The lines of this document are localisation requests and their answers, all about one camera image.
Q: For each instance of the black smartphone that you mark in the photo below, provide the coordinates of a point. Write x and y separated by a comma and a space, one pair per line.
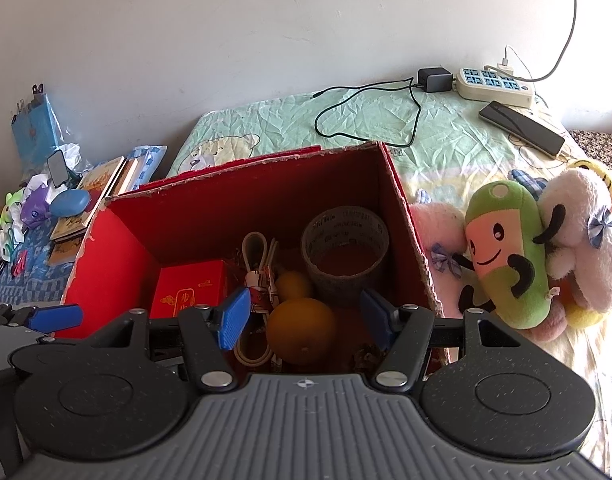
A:
538, 136

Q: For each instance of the white plush bear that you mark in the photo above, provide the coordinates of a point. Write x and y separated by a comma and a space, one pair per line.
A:
582, 247

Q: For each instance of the yellow plush toy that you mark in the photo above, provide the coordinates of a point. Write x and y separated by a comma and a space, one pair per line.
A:
579, 315

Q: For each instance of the large red cardboard box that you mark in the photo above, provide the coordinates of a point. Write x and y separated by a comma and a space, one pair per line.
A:
204, 215

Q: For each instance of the white blue power strip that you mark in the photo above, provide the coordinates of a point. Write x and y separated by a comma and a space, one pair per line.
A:
487, 86

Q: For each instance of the black power adapter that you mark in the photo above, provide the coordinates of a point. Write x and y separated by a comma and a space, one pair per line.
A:
434, 79

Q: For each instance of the blue oval case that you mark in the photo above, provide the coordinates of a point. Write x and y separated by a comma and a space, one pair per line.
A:
70, 203

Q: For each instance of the small red gift box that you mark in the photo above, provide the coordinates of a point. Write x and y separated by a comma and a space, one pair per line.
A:
205, 283

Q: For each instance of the pink plush bear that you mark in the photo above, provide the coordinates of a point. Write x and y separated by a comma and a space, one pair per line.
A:
441, 230

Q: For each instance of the stack of books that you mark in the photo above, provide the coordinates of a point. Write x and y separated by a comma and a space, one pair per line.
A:
106, 180

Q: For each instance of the blue gift bag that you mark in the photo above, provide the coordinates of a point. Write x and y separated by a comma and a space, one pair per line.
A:
36, 131

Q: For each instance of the bag with beige handles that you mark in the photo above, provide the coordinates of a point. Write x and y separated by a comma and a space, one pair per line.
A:
258, 254

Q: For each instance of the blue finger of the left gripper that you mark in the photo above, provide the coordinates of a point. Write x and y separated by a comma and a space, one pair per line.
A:
54, 319

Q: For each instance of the purple plush toy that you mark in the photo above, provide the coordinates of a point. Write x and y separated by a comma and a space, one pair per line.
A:
35, 209

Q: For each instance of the clear printed tape roll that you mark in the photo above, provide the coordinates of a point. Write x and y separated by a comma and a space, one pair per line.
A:
344, 249

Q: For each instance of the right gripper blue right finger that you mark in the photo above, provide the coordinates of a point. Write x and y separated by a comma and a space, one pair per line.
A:
381, 316

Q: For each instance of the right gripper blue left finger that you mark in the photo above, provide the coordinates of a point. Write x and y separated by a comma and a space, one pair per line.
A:
228, 320

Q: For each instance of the orange gourd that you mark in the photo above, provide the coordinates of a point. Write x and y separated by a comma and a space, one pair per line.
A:
300, 329

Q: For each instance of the green cartoon bed sheet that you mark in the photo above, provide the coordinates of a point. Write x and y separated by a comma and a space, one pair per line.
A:
439, 144

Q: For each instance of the small handheld mirror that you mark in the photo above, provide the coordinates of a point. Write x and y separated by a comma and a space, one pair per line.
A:
58, 170

